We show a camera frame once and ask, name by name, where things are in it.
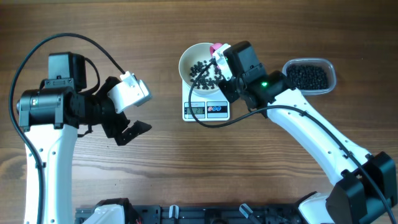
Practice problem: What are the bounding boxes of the black beans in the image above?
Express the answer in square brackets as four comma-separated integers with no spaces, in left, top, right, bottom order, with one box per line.
[180,60,336,94]

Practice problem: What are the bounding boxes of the pink plastic measuring scoop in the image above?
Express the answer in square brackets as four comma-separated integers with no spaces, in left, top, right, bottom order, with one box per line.
[210,43,223,70]

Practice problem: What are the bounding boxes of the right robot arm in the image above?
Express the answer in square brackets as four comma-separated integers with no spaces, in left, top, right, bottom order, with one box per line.
[211,41,397,223]

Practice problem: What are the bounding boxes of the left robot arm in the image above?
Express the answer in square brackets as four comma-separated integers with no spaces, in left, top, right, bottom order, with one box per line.
[17,52,152,223]

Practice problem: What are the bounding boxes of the white digital kitchen scale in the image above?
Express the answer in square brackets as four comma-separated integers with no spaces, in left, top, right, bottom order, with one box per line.
[182,81,230,122]

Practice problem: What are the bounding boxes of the white bowl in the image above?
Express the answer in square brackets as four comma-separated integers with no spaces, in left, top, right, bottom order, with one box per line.
[178,42,224,98]

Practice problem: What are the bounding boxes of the clear plastic food container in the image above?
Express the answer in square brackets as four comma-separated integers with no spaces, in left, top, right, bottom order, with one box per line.
[282,58,337,96]

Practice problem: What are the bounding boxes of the right black camera cable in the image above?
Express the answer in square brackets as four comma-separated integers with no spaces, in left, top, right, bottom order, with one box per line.
[187,58,397,224]

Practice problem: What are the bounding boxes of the black camera cable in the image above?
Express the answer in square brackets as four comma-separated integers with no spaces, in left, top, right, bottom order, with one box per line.
[8,32,126,224]
[187,58,397,224]

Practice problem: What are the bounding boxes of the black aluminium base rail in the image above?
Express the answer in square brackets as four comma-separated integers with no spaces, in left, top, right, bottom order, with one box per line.
[74,203,312,224]

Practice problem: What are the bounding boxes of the left black camera cable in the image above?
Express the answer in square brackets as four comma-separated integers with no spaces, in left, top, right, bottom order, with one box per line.
[8,32,126,224]

